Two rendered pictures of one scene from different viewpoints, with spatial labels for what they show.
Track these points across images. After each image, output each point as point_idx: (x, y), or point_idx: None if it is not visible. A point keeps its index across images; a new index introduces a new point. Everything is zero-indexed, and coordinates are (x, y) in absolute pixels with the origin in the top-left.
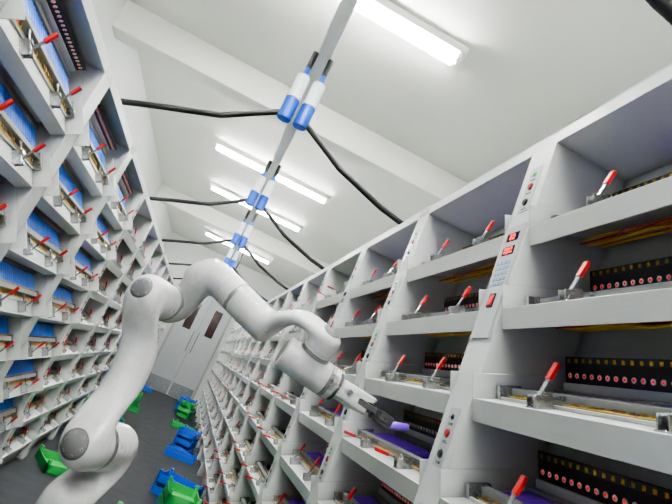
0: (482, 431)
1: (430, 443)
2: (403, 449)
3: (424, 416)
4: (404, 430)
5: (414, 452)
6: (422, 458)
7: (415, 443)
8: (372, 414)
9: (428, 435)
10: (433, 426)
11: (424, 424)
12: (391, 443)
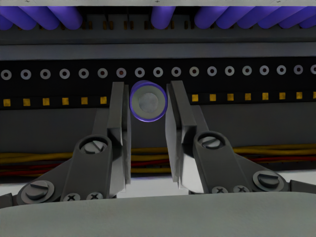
0: None
1: (251, 42)
2: (186, 4)
3: (296, 100)
4: (138, 81)
5: (161, 10)
6: (12, 5)
7: (307, 28)
8: (45, 197)
9: (271, 59)
10: (244, 84)
11: (295, 81)
12: (311, 4)
